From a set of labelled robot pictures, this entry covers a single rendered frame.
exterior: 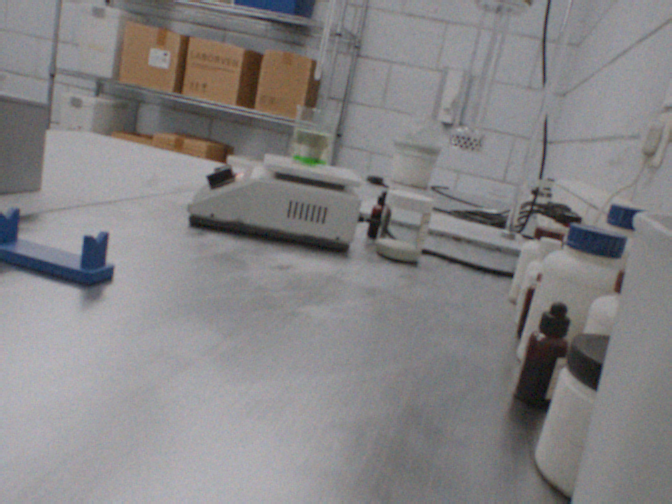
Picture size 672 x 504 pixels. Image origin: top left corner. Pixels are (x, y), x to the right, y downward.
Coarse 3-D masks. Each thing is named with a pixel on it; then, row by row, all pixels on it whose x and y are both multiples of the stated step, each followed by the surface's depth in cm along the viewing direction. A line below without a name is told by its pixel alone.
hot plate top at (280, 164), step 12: (264, 156) 80; (276, 156) 81; (264, 168) 72; (276, 168) 71; (288, 168) 71; (300, 168) 72; (336, 168) 82; (324, 180) 72; (336, 180) 72; (348, 180) 72; (360, 180) 73
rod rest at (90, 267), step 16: (16, 208) 49; (0, 224) 47; (16, 224) 49; (0, 240) 48; (16, 240) 49; (96, 240) 46; (0, 256) 47; (16, 256) 46; (32, 256) 46; (48, 256) 47; (64, 256) 48; (80, 256) 49; (96, 256) 47; (48, 272) 46; (64, 272) 46; (80, 272) 45; (96, 272) 46; (112, 272) 48
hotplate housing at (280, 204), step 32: (224, 192) 71; (256, 192) 71; (288, 192) 72; (320, 192) 72; (352, 192) 75; (224, 224) 72; (256, 224) 72; (288, 224) 73; (320, 224) 73; (352, 224) 73
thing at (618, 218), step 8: (616, 208) 57; (624, 208) 56; (632, 208) 58; (608, 216) 58; (616, 216) 57; (624, 216) 57; (632, 216) 56; (608, 224) 59; (616, 224) 57; (624, 224) 57; (632, 224) 56; (624, 232) 57; (632, 232) 56; (632, 240) 56; (624, 256) 56; (624, 264) 56
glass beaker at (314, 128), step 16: (304, 112) 73; (320, 112) 72; (336, 112) 76; (304, 128) 73; (320, 128) 73; (304, 144) 73; (320, 144) 73; (288, 160) 75; (304, 160) 74; (320, 160) 74
